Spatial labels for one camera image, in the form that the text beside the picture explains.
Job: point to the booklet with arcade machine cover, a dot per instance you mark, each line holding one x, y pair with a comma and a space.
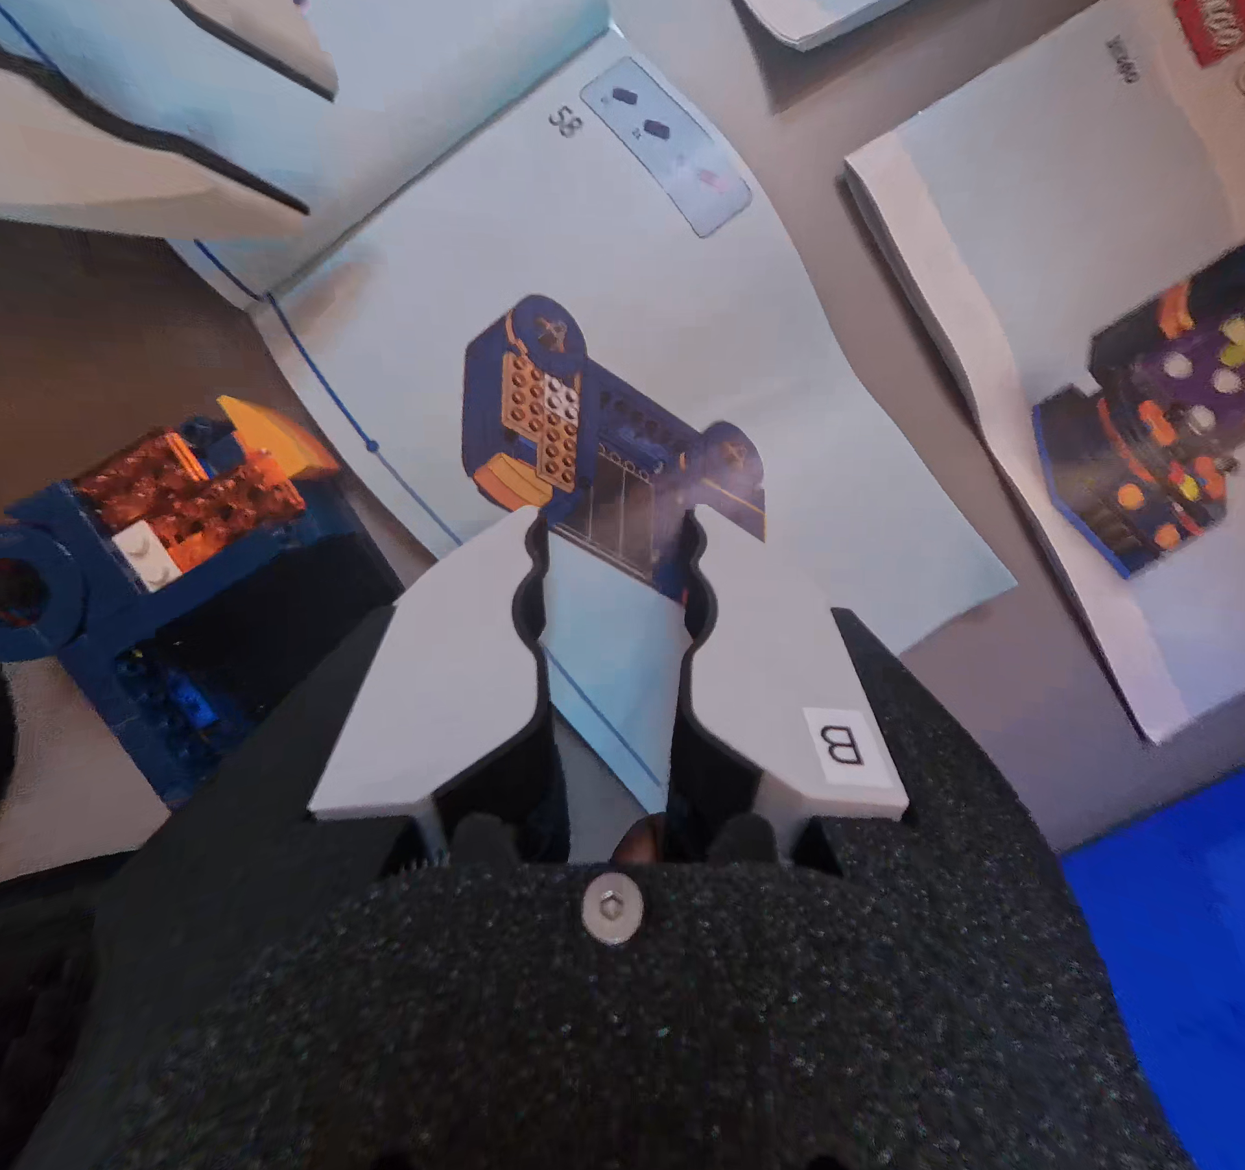
1050, 216

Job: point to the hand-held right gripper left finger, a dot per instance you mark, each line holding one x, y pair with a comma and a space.
447, 684

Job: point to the blue orange toy brick model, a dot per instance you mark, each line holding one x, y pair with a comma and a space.
97, 654

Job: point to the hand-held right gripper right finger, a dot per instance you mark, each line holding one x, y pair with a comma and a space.
778, 684

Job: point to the blue plastic bin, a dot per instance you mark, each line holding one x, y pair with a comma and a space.
1167, 946

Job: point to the instruction booklet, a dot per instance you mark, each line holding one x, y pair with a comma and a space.
681, 333

